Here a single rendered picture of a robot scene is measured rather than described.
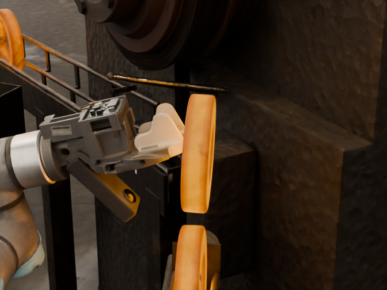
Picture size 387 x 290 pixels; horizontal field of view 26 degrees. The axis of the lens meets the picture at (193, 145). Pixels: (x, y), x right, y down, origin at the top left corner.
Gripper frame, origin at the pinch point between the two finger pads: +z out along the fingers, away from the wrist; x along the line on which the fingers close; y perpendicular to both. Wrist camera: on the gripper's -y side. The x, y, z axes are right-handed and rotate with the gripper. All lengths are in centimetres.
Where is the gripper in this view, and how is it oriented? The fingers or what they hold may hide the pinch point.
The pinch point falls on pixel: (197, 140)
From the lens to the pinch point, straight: 110.7
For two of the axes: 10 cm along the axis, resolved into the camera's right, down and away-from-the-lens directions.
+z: 9.6, -2.0, -1.9
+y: -2.6, -9.0, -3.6
